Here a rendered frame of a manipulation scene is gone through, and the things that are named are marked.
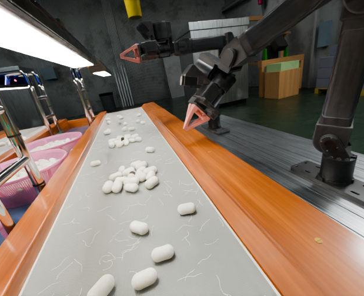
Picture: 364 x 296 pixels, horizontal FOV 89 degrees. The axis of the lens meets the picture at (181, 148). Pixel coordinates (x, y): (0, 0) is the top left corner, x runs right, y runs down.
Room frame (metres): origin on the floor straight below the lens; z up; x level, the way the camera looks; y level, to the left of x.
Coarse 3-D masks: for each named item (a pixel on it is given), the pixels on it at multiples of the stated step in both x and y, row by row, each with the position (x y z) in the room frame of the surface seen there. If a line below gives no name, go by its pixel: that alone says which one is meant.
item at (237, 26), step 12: (192, 24) 4.48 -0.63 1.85; (204, 24) 4.55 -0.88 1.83; (216, 24) 4.63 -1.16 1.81; (228, 24) 4.71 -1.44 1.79; (240, 24) 4.79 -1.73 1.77; (180, 36) 5.03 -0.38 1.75; (192, 36) 4.49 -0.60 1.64; (204, 36) 4.57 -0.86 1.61; (180, 60) 5.34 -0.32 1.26; (192, 60) 4.54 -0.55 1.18; (240, 72) 4.81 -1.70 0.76; (240, 84) 4.80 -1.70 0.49; (228, 96) 4.71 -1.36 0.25; (240, 96) 4.80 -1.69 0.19
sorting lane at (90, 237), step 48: (96, 144) 0.78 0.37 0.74; (144, 144) 0.68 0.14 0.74; (96, 192) 0.39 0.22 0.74; (144, 192) 0.36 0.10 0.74; (192, 192) 0.33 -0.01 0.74; (48, 240) 0.26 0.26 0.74; (96, 240) 0.24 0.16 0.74; (144, 240) 0.22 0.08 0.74; (192, 240) 0.21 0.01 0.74; (48, 288) 0.17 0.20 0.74; (144, 288) 0.15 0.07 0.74; (192, 288) 0.14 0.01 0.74; (240, 288) 0.13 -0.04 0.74
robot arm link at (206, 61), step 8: (200, 56) 0.60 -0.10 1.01; (208, 56) 0.58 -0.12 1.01; (224, 56) 0.52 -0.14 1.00; (232, 56) 0.50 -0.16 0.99; (200, 64) 0.60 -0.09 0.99; (208, 64) 0.59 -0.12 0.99; (216, 64) 0.56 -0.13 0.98; (224, 64) 0.52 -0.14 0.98; (232, 64) 0.51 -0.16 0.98; (208, 72) 0.58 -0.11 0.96; (232, 72) 0.54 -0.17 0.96
